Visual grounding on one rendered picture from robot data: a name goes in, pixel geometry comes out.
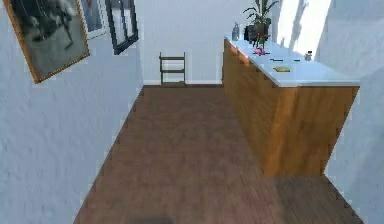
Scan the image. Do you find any gold framed grey picture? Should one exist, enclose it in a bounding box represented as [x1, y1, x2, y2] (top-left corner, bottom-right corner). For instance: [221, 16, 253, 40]
[2, 0, 91, 85]

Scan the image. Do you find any grey glass bottle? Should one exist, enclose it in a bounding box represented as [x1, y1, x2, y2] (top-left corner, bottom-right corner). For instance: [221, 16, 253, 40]
[231, 21, 241, 42]

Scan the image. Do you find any black box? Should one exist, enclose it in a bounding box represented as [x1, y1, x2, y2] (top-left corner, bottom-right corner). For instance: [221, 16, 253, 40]
[243, 25, 258, 43]

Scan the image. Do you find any green house plant in pot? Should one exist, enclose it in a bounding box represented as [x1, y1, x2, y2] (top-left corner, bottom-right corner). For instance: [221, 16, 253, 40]
[242, 0, 280, 42]

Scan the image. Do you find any wooden counter with white top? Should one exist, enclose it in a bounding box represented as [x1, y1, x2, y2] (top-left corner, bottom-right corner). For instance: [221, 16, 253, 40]
[221, 35, 361, 177]

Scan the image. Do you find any white framed picture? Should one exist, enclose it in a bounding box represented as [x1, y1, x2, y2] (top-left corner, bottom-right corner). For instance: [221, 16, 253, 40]
[79, 0, 108, 40]

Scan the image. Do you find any pink flower in vase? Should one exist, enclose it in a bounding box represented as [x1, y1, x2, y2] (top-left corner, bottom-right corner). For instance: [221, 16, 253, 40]
[252, 33, 270, 57]

